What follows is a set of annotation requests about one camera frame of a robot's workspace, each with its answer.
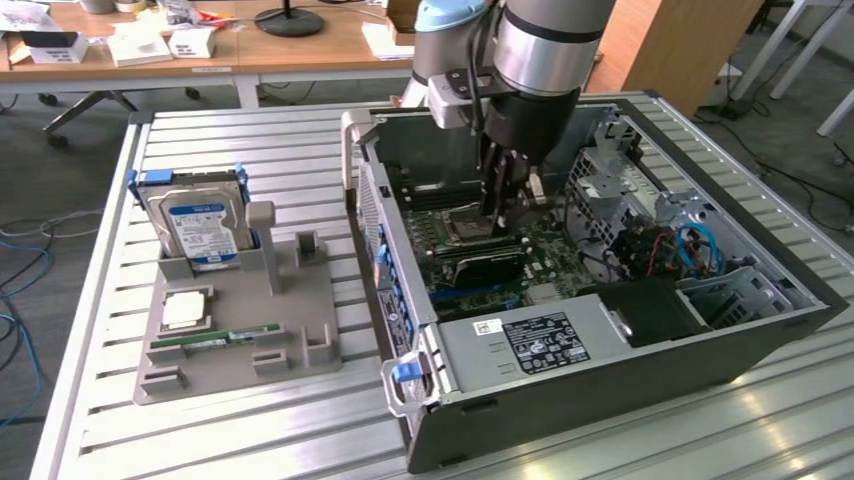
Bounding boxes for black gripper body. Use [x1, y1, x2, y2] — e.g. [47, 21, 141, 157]
[477, 91, 580, 169]

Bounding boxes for metal disk bay cage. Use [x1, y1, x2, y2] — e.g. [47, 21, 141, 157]
[565, 107, 672, 251]

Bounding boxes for green motherboard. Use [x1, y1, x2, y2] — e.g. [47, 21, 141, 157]
[397, 197, 605, 322]

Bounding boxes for blue expansion slot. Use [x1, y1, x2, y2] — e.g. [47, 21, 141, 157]
[428, 287, 519, 307]

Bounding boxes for white paper stack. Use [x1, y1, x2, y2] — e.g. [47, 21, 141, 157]
[361, 22, 416, 61]

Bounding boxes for wooden cabinet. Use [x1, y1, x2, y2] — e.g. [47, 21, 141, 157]
[585, 0, 767, 117]

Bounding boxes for brown cardboard box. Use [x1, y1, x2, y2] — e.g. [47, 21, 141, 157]
[385, 0, 420, 34]

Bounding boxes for black fan shroud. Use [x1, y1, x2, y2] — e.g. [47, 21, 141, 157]
[595, 277, 713, 350]

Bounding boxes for grey power supply unit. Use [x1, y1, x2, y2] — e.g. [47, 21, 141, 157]
[417, 293, 632, 396]

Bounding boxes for wooden desk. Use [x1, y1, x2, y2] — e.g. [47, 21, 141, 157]
[0, 0, 605, 109]

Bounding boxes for small metal disk bay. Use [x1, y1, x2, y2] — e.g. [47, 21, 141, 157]
[673, 264, 805, 331]

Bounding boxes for grey parts rack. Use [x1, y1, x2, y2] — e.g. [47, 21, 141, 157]
[132, 199, 345, 407]

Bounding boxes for black round lamp base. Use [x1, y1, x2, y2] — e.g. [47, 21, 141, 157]
[252, 0, 326, 39]

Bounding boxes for open black PC case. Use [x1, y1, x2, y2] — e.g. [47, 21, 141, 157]
[338, 97, 849, 475]

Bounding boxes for hard disk in blue carrier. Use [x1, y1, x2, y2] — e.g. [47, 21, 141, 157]
[125, 167, 260, 274]

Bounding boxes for green RAM stick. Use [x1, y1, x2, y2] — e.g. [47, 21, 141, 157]
[149, 323, 281, 350]

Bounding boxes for white labelled box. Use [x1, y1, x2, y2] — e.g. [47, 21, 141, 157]
[166, 27, 218, 60]

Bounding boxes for silver CPU chip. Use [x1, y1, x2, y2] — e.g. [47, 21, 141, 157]
[161, 292, 210, 331]

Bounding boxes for open white box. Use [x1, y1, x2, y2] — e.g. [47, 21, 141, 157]
[105, 22, 174, 69]

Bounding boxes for grey desk foot with casters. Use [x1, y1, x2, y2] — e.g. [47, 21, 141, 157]
[37, 89, 201, 149]

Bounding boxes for white box with black device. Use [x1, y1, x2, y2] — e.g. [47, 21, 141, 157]
[17, 30, 90, 65]

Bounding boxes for white printed paper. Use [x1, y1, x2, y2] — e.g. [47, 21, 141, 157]
[0, 7, 54, 34]

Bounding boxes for CPU socket with metal frame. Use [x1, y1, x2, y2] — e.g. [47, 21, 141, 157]
[440, 205, 498, 249]

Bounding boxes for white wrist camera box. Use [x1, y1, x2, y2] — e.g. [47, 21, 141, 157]
[425, 71, 500, 130]

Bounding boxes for black camera cable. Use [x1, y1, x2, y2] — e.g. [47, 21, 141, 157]
[464, 4, 500, 137]

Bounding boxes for black power wire connectors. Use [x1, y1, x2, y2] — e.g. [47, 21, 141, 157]
[609, 224, 675, 279]

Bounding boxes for blue data wire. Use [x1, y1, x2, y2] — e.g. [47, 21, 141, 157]
[672, 222, 727, 275]

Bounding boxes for white table frame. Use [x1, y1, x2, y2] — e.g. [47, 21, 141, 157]
[729, 0, 854, 136]

